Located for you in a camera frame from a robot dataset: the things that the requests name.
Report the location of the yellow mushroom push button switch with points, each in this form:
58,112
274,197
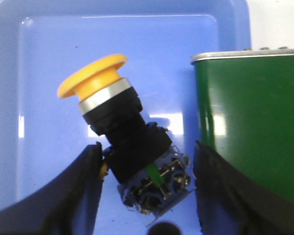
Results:
153,175

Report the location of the aluminium conveyor frame rail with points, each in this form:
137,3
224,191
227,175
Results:
242,54

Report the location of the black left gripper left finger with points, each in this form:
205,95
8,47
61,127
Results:
67,205

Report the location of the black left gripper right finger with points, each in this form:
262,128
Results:
229,203

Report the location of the blue plastic tray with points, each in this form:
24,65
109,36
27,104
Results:
42,42

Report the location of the green conveyor belt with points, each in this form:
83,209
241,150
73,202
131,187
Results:
246,108

